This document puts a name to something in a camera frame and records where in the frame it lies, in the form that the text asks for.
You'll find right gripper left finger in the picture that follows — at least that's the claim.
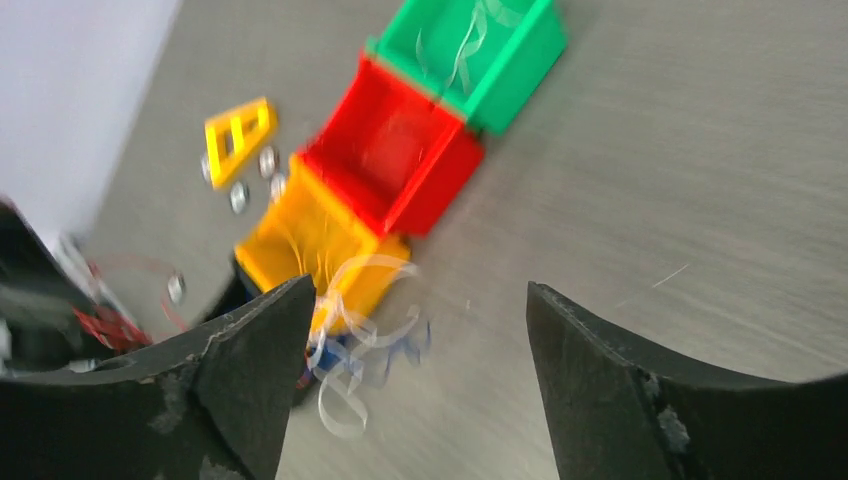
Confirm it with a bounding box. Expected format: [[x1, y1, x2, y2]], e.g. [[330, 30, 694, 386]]
[[0, 275, 317, 480]]

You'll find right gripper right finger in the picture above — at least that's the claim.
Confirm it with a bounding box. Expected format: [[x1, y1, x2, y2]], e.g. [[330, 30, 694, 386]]
[[526, 282, 847, 479]]

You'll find red wire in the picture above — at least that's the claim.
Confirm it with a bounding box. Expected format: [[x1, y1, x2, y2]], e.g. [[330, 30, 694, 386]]
[[72, 254, 193, 352]]

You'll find multicolour wire bundle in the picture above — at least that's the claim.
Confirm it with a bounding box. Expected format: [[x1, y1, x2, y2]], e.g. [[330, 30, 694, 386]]
[[301, 254, 435, 442]]

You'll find white wire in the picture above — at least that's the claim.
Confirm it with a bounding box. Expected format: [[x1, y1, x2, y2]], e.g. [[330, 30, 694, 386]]
[[415, 0, 525, 97]]

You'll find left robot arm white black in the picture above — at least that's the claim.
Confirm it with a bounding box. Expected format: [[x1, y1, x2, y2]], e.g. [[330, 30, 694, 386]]
[[1, 200, 153, 379]]

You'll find lone round disc front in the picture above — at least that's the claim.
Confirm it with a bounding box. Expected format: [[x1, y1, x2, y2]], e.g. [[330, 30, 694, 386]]
[[166, 272, 185, 305]]

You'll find yellow plastic bin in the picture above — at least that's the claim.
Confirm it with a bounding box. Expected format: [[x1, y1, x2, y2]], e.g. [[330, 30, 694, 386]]
[[234, 154, 410, 337]]

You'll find round disc lower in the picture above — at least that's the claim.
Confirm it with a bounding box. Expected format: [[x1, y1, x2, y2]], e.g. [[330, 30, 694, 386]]
[[229, 181, 250, 215]]

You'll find round disc middle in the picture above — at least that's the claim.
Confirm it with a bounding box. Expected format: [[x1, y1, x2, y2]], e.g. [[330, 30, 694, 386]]
[[269, 172, 287, 203]]

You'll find round disc left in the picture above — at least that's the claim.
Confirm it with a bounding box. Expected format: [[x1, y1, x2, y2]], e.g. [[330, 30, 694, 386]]
[[200, 153, 211, 184]]

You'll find yellow triangular plastic piece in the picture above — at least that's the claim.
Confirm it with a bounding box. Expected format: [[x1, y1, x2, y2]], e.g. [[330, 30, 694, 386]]
[[204, 97, 278, 189]]

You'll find red plastic bin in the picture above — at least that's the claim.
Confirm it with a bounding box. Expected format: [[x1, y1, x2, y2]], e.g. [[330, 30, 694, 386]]
[[299, 54, 485, 236]]

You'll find green plastic bin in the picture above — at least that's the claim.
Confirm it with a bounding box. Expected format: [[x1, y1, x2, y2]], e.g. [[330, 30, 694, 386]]
[[366, 0, 568, 134]]

